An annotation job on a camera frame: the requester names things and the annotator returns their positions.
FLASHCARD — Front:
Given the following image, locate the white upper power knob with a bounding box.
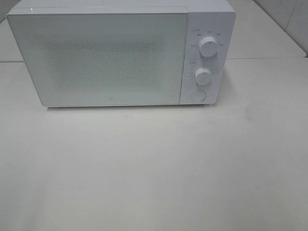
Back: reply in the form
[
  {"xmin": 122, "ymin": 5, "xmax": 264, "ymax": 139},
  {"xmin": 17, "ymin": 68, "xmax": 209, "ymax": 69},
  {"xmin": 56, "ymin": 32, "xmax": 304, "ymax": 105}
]
[{"xmin": 198, "ymin": 36, "xmax": 218, "ymax": 57}]

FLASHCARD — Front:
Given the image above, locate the white microwave oven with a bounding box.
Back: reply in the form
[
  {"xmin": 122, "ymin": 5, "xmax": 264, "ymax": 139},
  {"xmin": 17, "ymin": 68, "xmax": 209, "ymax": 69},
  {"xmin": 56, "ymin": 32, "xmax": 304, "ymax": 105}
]
[{"xmin": 6, "ymin": 0, "xmax": 236, "ymax": 107}]

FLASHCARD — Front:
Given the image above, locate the white microwave door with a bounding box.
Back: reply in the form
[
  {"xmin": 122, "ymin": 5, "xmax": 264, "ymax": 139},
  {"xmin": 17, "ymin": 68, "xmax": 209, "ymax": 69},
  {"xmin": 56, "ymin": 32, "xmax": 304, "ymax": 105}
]
[{"xmin": 8, "ymin": 13, "xmax": 187, "ymax": 107}]

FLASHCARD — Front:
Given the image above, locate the white timer knob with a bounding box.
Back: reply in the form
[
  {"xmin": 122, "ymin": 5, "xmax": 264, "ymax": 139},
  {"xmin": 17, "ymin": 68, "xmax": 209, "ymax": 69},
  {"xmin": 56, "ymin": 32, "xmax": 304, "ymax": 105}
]
[{"xmin": 194, "ymin": 67, "xmax": 212, "ymax": 86}]

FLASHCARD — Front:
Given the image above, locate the round white door button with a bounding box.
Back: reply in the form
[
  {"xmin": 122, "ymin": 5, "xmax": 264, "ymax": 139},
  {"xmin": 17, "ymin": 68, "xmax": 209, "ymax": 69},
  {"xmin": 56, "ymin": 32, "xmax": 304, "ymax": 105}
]
[{"xmin": 192, "ymin": 90, "xmax": 206, "ymax": 102}]

